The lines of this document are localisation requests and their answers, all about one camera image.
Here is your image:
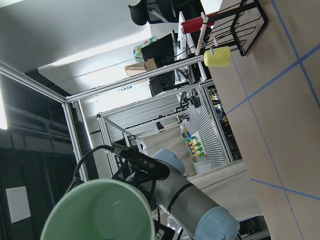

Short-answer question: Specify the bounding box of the green plastic cup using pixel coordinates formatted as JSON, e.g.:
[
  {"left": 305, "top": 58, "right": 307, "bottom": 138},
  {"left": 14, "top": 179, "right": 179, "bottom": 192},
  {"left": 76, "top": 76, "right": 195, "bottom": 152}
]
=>
[{"left": 40, "top": 179, "right": 156, "bottom": 240}]

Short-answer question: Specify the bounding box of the red water bottle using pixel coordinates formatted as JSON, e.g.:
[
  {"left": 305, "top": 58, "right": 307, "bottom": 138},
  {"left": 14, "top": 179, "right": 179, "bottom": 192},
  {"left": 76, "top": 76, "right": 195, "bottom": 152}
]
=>
[{"left": 181, "top": 17, "right": 203, "bottom": 35}]

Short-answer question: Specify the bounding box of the aluminium frame post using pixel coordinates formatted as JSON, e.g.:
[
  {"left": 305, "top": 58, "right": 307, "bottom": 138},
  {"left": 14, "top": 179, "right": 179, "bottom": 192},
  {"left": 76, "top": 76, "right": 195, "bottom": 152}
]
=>
[{"left": 0, "top": 56, "right": 205, "bottom": 181}]

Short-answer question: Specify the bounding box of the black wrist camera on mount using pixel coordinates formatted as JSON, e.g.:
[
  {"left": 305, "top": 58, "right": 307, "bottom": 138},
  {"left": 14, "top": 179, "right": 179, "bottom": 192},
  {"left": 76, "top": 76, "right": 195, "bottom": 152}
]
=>
[{"left": 112, "top": 146, "right": 170, "bottom": 201}]

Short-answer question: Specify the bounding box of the black monitor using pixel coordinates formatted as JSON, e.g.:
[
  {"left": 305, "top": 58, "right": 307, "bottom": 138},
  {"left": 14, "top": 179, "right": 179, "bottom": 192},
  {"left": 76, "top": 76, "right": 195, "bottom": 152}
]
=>
[{"left": 141, "top": 33, "right": 175, "bottom": 67}]

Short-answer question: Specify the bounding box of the yellow plastic cup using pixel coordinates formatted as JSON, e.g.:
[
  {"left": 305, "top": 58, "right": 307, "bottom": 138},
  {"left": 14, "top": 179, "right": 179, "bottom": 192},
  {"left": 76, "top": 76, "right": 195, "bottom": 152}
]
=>
[{"left": 203, "top": 46, "right": 231, "bottom": 67}]

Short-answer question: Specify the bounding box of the black wire cup rack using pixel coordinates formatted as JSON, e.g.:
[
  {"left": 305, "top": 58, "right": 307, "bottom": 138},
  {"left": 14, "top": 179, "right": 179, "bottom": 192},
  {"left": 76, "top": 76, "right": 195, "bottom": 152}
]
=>
[{"left": 200, "top": 0, "right": 269, "bottom": 57}]

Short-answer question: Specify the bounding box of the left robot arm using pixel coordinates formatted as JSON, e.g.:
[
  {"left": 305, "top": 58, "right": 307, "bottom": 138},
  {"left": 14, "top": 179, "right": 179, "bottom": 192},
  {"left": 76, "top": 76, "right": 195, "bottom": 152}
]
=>
[{"left": 152, "top": 149, "right": 240, "bottom": 240}]

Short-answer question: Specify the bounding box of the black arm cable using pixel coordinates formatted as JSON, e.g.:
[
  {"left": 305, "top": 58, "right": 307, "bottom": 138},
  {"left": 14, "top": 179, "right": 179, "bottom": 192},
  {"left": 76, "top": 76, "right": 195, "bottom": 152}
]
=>
[{"left": 65, "top": 144, "right": 118, "bottom": 198}]

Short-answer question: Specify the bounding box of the cardboard box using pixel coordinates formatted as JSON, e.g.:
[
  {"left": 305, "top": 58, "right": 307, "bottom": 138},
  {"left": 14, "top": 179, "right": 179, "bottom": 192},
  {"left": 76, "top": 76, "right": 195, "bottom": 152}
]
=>
[{"left": 125, "top": 58, "right": 158, "bottom": 77}]

